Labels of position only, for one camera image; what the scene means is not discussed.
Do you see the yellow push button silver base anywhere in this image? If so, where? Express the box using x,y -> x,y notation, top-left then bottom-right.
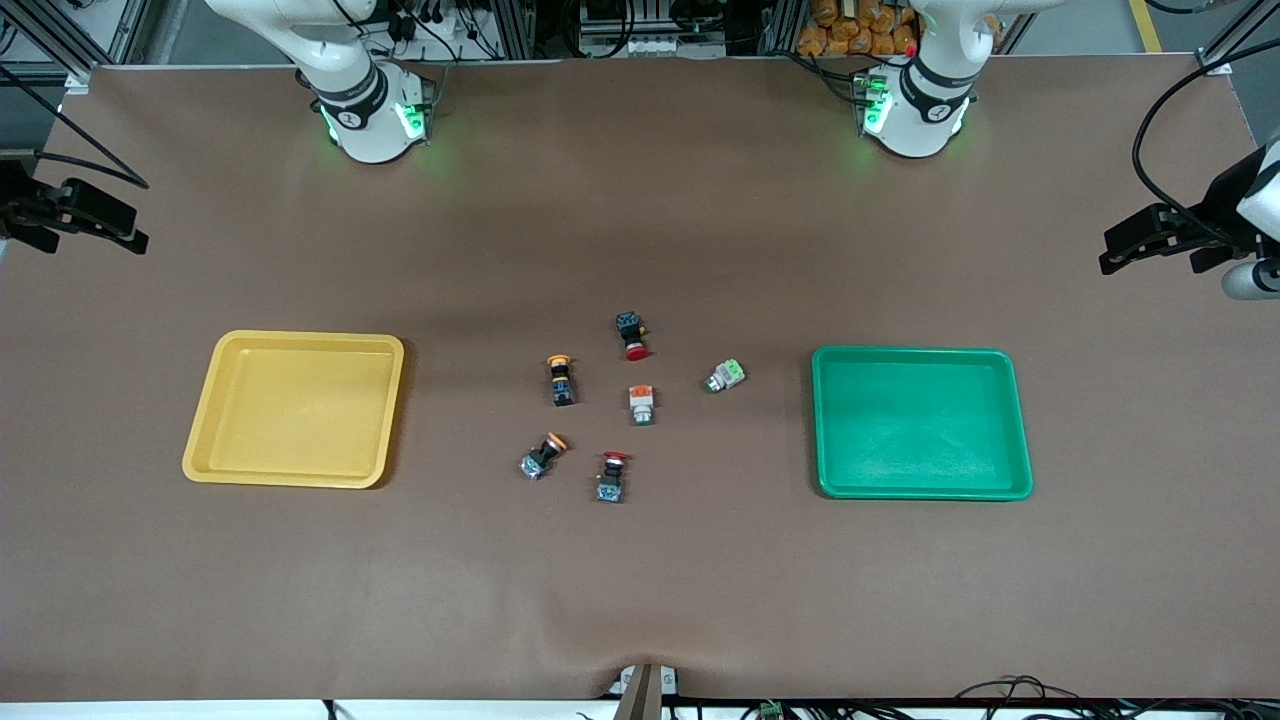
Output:
518,432 -> 570,482

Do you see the yellow plastic tray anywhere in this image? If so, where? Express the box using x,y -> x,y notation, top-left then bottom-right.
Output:
182,330 -> 406,490

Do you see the green plastic tray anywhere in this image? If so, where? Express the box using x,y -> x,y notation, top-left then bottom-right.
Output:
811,346 -> 1034,501

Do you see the pile of orange objects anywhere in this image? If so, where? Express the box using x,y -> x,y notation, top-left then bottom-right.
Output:
797,0 -> 919,57

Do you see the red mushroom push button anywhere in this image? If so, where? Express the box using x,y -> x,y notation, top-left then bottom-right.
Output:
596,451 -> 632,504
615,312 -> 652,362

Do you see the white power strip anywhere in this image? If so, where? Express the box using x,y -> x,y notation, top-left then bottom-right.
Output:
578,35 -> 691,58

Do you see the brown table cover sheet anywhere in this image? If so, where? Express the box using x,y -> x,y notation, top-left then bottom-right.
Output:
0,55 -> 1280,703

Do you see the aluminium frame post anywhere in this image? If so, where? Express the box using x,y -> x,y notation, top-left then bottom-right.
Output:
0,0 -> 151,93
1195,0 -> 1280,77

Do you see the black cable bundle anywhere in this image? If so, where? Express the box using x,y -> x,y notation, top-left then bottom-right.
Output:
955,676 -> 1280,720

